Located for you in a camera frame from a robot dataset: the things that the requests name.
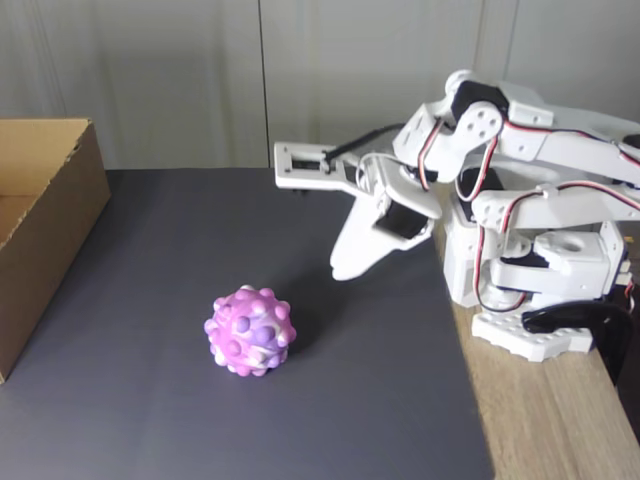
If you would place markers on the pink purple knobbly ball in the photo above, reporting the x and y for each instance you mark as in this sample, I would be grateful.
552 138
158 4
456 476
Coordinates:
250 332

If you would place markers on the brown cardboard box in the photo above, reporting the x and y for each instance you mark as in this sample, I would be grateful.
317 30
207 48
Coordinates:
50 250

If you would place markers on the black table clamp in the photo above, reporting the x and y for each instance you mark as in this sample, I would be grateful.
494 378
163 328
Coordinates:
615 340

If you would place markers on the dark grey table mat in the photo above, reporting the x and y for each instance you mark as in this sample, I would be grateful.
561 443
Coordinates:
150 425

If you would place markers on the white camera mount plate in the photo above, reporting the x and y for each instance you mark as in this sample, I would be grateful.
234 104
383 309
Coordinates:
300 175

